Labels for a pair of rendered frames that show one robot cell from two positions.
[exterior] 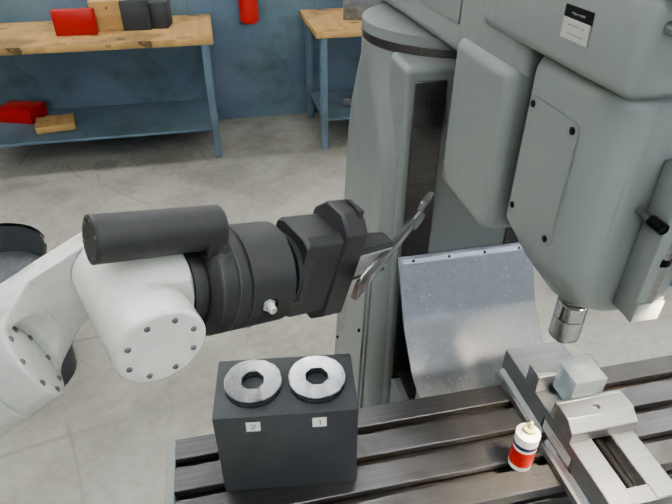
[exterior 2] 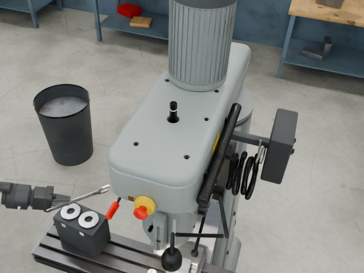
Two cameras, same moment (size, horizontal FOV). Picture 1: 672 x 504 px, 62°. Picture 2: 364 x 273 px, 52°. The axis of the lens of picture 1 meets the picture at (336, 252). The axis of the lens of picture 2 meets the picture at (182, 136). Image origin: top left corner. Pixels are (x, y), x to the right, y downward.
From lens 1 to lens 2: 1.12 m
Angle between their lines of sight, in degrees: 23
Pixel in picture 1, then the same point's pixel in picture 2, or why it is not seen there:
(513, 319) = (206, 230)
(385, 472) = (108, 260)
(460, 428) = (144, 260)
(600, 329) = (353, 255)
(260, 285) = (15, 203)
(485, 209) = not seen: hidden behind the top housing
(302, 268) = (31, 201)
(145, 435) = (100, 199)
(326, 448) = (85, 242)
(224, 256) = (8, 194)
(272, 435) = (69, 230)
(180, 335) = not seen: outside the picture
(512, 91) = not seen: hidden behind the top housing
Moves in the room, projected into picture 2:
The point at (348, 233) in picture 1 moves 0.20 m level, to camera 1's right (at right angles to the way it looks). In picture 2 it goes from (45, 197) to (90, 223)
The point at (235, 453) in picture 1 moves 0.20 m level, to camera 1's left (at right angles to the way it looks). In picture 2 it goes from (60, 230) to (29, 212)
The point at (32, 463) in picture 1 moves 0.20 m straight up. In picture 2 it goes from (56, 190) to (52, 175)
